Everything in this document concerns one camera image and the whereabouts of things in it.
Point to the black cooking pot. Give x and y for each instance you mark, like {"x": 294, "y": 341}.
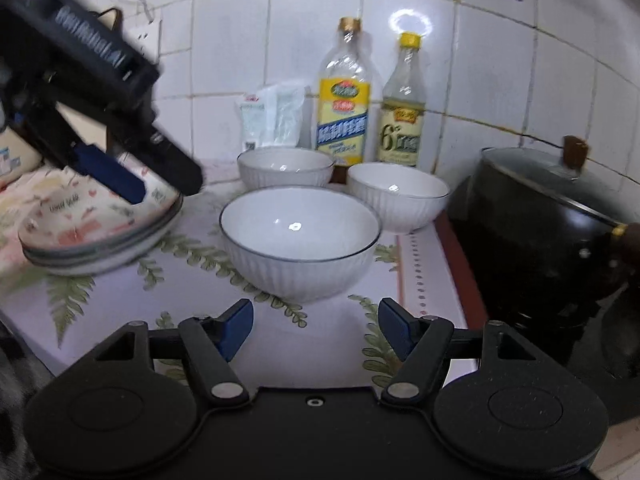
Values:
{"x": 540, "y": 250}

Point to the white wall socket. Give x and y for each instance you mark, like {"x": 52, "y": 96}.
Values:
{"x": 150, "y": 35}

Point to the dark lid brown knob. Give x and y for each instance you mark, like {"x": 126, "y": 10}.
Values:
{"x": 540, "y": 180}

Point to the gold cap sauce bottle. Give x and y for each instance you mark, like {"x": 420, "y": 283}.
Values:
{"x": 344, "y": 110}

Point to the grey fuzzy clothing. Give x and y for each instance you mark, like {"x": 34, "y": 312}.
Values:
{"x": 12, "y": 400}

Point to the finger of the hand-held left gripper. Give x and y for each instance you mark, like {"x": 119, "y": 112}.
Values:
{"x": 107, "y": 170}
{"x": 175, "y": 165}

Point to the white plate sun print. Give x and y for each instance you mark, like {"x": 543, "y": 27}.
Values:
{"x": 127, "y": 245}

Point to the floral tablecloth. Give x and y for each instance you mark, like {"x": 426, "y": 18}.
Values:
{"x": 310, "y": 320}

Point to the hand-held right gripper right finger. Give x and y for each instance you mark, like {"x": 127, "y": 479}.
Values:
{"x": 395, "y": 330}

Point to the white salt bag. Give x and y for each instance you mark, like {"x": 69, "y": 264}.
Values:
{"x": 272, "y": 115}

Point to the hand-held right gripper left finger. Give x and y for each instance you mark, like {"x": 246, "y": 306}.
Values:
{"x": 237, "y": 327}

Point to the white plate dark rim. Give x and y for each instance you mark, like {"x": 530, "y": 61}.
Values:
{"x": 100, "y": 266}

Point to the yellow cap vinegar bottle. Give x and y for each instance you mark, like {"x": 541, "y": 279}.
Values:
{"x": 400, "y": 125}

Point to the pink bunny print plate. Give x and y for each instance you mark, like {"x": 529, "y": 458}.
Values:
{"x": 65, "y": 215}

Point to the white ribbed bowl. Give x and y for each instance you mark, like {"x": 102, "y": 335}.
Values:
{"x": 285, "y": 170}
{"x": 300, "y": 255}
{"x": 400, "y": 200}

